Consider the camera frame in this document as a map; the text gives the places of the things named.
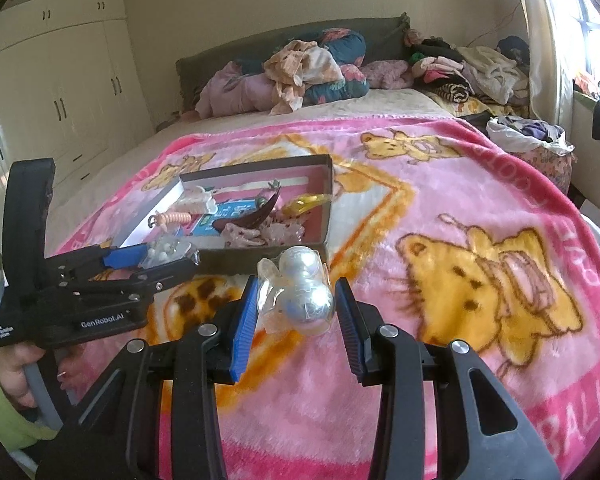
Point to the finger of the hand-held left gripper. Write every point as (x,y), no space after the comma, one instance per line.
(170,275)
(125,258)

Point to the brown hair clip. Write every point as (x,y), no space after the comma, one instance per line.
(250,220)

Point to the pink scrunchie in clear bag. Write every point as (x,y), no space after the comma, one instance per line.
(280,232)

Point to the pink garment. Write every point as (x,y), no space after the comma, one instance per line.
(385,72)

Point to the dark floral quilt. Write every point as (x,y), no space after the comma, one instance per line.
(340,45)

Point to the yellow hoop earrings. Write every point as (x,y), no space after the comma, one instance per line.
(310,202)

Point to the white hair claw clip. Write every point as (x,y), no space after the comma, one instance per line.
(195,205)

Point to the cream wardrobe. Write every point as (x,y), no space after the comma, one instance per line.
(55,60)

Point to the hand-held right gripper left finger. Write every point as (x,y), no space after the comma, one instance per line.
(245,325)

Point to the pink floral quilt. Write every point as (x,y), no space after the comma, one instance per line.
(235,92)

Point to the dark green headboard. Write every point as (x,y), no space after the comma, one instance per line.
(220,57)

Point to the peach floral garment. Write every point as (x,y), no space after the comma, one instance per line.
(290,67)

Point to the person's left hand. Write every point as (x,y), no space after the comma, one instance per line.
(12,372)

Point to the pearl balls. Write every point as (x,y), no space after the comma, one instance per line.
(300,305)

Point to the white earring card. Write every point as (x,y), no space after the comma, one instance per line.
(167,250)

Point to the person's left forearm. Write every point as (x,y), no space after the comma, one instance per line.
(0,420)

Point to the cream curtain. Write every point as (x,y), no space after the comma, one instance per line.
(545,35)

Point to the floral bag of clothes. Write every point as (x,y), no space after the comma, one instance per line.
(530,135)

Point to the brown cardboard box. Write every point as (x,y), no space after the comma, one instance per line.
(230,262)

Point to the pile of mixed clothes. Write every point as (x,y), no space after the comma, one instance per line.
(480,70)

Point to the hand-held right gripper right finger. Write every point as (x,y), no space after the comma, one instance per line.
(350,330)

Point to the blue booklet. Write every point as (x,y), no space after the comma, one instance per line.
(230,208)

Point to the pink printed blanket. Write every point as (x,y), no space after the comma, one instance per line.
(430,185)

